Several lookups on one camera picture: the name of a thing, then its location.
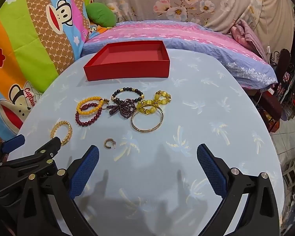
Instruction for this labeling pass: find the orange bead bracelet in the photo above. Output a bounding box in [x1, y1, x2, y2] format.
[76, 97, 104, 115]

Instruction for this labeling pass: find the black and gold bead bracelet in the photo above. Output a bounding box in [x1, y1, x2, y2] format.
[111, 87, 145, 102]

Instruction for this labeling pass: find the pink and blue striped bedding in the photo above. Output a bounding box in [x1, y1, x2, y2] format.
[81, 19, 278, 90]

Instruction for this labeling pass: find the monkey-print colourful blanket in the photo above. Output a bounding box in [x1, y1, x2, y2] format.
[0, 0, 96, 143]

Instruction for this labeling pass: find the green pillow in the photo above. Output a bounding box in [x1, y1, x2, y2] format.
[86, 2, 117, 27]

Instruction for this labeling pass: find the thin gold bangle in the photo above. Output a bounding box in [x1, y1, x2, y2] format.
[131, 109, 165, 134]

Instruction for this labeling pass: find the yellow bead bracelet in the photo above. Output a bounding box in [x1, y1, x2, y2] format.
[136, 91, 172, 115]

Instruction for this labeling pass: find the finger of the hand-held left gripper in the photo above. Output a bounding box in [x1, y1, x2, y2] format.
[0, 135, 25, 163]
[5, 137, 62, 177]

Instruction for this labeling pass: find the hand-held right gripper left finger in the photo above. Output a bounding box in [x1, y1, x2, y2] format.
[17, 145, 100, 236]

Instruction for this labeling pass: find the purple bead necklace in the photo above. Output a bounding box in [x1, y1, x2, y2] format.
[106, 98, 136, 120]

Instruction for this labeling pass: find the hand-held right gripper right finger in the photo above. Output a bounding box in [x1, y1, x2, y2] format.
[197, 144, 283, 236]

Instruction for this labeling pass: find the red cardboard box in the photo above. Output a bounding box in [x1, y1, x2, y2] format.
[83, 40, 171, 81]

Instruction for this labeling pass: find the black metal rack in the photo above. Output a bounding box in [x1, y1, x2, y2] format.
[268, 48, 294, 84]

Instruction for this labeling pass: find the gold chain bracelet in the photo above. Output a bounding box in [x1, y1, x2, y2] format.
[50, 120, 72, 146]

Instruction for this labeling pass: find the light blue palm-print tablecloth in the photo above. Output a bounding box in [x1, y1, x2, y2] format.
[8, 47, 286, 236]

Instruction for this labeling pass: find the grey floral sheet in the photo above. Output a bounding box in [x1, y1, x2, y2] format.
[92, 0, 295, 52]

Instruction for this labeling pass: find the dark red bead bracelet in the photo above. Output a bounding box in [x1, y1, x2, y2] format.
[75, 104, 102, 127]

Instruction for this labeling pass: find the pink quilted cloth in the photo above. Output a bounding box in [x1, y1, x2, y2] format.
[230, 19, 268, 59]

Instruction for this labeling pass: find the dark red wooden furniture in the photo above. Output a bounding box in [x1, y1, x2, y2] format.
[256, 90, 289, 133]

